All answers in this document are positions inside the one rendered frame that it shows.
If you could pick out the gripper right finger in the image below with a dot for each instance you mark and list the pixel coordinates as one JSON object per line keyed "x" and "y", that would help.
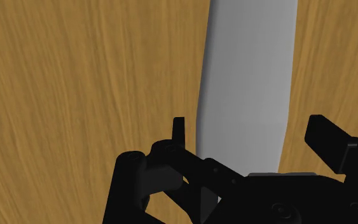
{"x": 327, "y": 136}

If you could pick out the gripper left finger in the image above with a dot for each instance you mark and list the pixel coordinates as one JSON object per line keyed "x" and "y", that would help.
{"x": 166, "y": 158}

